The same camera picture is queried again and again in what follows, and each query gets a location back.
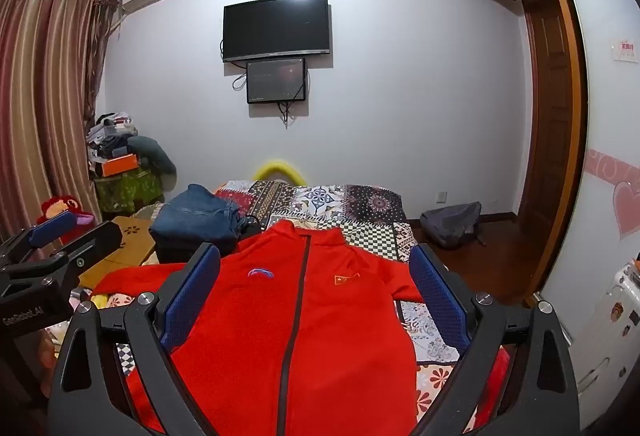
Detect white appliance with stickers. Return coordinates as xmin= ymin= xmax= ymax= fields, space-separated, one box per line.
xmin=575 ymin=256 xmax=640 ymax=402

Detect white sliding wardrobe door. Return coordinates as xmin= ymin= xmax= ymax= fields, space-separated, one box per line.
xmin=527 ymin=0 xmax=640 ymax=417

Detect striped red beige curtain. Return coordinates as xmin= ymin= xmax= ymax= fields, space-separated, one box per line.
xmin=0 ymin=0 xmax=121 ymax=247

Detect grey backpack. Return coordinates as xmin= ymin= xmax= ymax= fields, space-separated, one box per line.
xmin=419 ymin=202 xmax=483 ymax=251

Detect red zip jacket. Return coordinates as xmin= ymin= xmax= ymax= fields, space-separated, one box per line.
xmin=92 ymin=218 xmax=511 ymax=436

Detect yellow foam tube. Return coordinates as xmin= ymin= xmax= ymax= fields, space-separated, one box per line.
xmin=253 ymin=159 xmax=307 ymax=187

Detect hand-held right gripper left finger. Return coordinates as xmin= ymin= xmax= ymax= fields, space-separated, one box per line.
xmin=47 ymin=243 xmax=222 ymax=436

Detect brown wooden door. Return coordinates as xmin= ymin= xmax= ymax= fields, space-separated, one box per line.
xmin=517 ymin=0 xmax=576 ymax=267

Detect patchwork printed bed blanket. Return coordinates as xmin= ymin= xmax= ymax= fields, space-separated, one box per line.
xmin=65 ymin=178 xmax=481 ymax=436

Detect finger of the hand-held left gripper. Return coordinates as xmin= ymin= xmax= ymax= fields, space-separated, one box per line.
xmin=47 ymin=221 xmax=124 ymax=289
xmin=0 ymin=211 xmax=72 ymax=261

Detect black wall television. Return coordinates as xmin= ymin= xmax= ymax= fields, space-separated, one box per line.
xmin=222 ymin=0 xmax=331 ymax=63

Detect orange box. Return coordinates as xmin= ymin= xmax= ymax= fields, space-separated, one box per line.
xmin=95 ymin=154 xmax=140 ymax=177

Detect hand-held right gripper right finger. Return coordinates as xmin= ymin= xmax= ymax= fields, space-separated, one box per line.
xmin=409 ymin=243 xmax=581 ymax=436

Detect green patterned cloth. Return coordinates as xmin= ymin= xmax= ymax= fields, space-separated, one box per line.
xmin=94 ymin=168 xmax=166 ymax=217

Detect small black wall monitor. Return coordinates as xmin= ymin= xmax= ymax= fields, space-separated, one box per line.
xmin=245 ymin=58 xmax=308 ymax=105

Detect red plush toy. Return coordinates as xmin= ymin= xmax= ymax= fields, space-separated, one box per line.
xmin=36 ymin=196 xmax=96 ymax=231

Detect folded blue jeans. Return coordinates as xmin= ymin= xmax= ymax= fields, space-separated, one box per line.
xmin=148 ymin=184 xmax=251 ymax=249

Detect grey pillow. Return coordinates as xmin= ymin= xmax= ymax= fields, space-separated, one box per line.
xmin=127 ymin=136 xmax=178 ymax=189

